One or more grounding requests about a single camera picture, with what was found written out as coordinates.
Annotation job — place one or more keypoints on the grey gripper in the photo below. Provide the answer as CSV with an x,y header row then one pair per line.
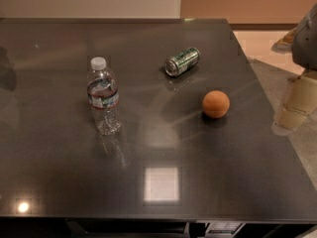
x,y
307,45

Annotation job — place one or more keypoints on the clear plastic water bottle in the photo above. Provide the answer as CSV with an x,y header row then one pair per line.
x,y
103,96

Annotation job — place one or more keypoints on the orange ball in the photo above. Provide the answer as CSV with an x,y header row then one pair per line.
x,y
215,104

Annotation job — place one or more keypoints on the green aluminium soda can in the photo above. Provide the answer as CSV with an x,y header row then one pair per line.
x,y
182,62

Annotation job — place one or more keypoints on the grey device under table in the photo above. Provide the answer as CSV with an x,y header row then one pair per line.
x,y
228,228

